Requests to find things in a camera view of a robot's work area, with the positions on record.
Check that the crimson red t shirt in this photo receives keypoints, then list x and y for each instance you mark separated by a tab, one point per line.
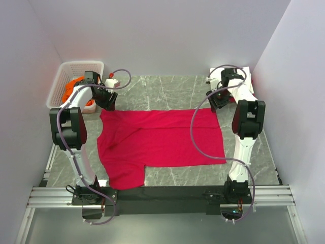
133	140

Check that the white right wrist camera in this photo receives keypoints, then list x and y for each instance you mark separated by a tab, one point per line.
213	82

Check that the folded red t shirt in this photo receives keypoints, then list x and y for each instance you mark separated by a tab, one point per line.
242	92

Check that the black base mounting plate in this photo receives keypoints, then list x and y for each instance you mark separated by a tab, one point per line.
162	200

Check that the folded white printed t shirt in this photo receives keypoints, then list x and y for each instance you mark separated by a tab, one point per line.
248	81

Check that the orange t shirt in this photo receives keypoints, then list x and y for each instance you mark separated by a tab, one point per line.
69	88

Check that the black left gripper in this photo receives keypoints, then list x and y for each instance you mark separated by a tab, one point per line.
108	104

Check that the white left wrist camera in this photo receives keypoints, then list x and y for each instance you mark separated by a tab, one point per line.
111	82

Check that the aluminium extrusion rail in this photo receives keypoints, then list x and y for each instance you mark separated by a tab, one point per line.
60	198

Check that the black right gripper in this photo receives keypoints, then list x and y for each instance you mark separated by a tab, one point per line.
221	103

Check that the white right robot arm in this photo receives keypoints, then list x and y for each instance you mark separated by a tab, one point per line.
247	124

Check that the white plastic laundry basket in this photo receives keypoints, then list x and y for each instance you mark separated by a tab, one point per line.
67	72

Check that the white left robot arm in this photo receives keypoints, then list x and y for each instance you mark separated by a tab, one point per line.
69	132

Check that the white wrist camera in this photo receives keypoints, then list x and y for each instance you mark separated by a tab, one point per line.
111	82
213	82

